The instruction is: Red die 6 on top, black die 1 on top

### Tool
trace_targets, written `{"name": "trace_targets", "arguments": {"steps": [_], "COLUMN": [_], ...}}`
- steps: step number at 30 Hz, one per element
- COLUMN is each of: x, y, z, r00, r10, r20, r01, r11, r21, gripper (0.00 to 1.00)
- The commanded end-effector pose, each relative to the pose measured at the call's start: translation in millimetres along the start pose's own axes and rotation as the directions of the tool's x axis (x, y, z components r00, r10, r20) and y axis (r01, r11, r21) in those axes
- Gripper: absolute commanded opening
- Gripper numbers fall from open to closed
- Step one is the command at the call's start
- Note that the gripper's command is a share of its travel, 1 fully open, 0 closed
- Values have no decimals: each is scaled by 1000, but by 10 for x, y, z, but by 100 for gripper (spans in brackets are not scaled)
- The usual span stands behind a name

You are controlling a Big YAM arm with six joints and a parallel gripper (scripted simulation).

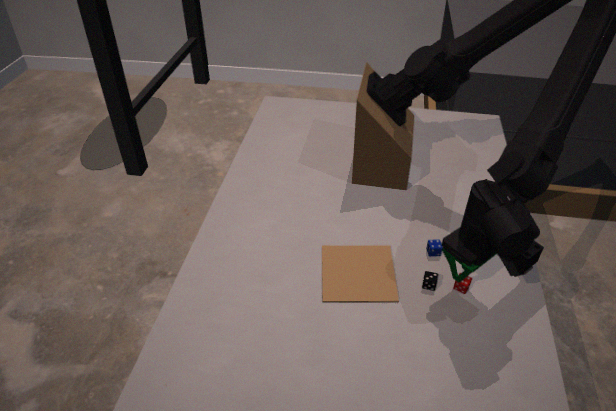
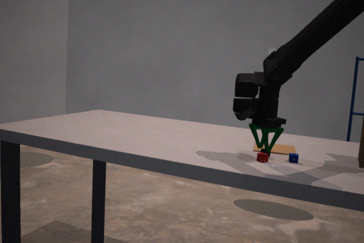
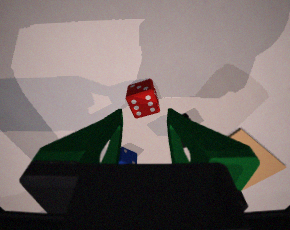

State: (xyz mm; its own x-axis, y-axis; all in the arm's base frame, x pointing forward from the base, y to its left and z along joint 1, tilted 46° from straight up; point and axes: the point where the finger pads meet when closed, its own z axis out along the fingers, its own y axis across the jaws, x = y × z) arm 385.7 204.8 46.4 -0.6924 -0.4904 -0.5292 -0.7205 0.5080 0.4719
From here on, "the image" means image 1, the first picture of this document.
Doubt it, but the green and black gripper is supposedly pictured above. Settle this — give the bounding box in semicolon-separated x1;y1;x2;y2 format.
442;211;497;283

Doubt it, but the black die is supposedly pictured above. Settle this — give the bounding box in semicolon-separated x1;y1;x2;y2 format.
422;271;438;291

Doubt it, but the blue die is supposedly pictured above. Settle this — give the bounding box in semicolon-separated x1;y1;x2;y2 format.
426;240;442;257

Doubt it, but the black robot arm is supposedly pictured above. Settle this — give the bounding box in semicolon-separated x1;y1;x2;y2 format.
367;0;616;277

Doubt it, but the red die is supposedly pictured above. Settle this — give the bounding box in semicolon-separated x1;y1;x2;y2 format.
453;276;472;294

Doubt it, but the tan flat mat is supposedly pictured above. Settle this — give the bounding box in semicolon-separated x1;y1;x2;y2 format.
322;245;399;303

